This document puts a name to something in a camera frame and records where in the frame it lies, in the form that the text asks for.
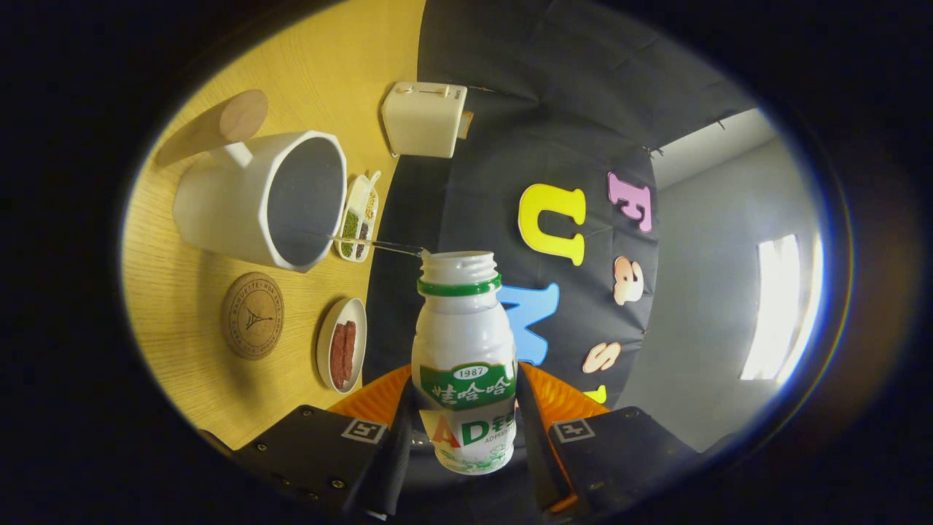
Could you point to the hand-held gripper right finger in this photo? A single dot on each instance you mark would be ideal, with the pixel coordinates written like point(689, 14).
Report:
point(543, 467)

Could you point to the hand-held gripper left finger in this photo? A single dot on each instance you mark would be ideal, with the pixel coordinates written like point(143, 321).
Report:
point(397, 467)

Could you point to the white juice bottle green label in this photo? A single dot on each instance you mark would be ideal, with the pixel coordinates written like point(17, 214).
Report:
point(463, 335)

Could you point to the round cork coaster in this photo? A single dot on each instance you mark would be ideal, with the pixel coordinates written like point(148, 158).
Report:
point(252, 316)

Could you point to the red meat strip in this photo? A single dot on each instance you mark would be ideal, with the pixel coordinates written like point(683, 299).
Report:
point(337, 357)
point(350, 350)

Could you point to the round white plate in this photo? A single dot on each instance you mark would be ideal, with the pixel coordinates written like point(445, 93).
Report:
point(355, 310)

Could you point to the wooden table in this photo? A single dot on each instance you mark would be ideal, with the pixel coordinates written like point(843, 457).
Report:
point(182, 350)

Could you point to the white divided bean dish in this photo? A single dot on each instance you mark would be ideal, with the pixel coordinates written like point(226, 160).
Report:
point(359, 193)

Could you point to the cream toaster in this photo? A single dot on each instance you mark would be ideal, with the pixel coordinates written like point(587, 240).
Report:
point(423, 120)

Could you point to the black backdrop cloth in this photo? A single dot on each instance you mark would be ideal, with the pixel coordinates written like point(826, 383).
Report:
point(510, 109)

